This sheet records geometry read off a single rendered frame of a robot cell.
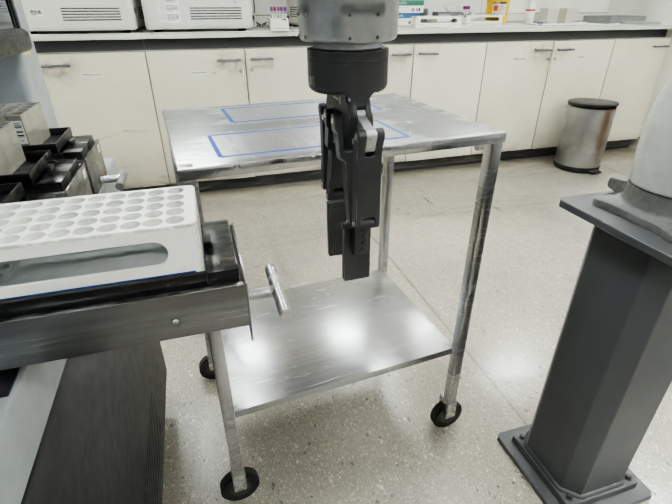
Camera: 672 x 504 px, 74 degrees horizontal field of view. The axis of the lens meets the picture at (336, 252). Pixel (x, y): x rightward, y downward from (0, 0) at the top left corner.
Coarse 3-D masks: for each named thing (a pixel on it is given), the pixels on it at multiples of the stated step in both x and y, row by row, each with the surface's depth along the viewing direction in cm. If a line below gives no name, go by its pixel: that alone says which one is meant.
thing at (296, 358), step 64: (192, 128) 87; (256, 128) 87; (384, 128) 87; (448, 128) 87; (384, 192) 132; (384, 256) 142; (256, 320) 121; (320, 320) 121; (384, 320) 121; (256, 384) 101; (320, 384) 101; (448, 384) 117
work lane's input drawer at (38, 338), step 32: (224, 224) 50; (224, 256) 44; (96, 288) 39; (128, 288) 39; (160, 288) 40; (192, 288) 41; (224, 288) 41; (256, 288) 50; (0, 320) 37; (32, 320) 37; (64, 320) 38; (96, 320) 39; (128, 320) 40; (160, 320) 41; (192, 320) 42; (224, 320) 43; (0, 352) 38; (32, 352) 38; (64, 352) 39; (96, 352) 40
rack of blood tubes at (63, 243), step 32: (128, 192) 45; (160, 192) 46; (192, 192) 45; (0, 224) 40; (32, 224) 39; (64, 224) 40; (96, 224) 39; (128, 224) 40; (160, 224) 39; (192, 224) 39; (0, 256) 36; (32, 256) 36; (64, 256) 46; (96, 256) 46; (128, 256) 46; (160, 256) 46; (192, 256) 40; (0, 288) 37; (32, 288) 38; (64, 288) 38
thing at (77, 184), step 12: (48, 168) 65; (60, 168) 67; (72, 168) 68; (84, 168) 73; (36, 180) 66; (48, 180) 62; (60, 180) 62; (72, 180) 65; (84, 180) 72; (36, 192) 62; (48, 192) 62; (60, 192) 62; (72, 192) 64; (84, 192) 71
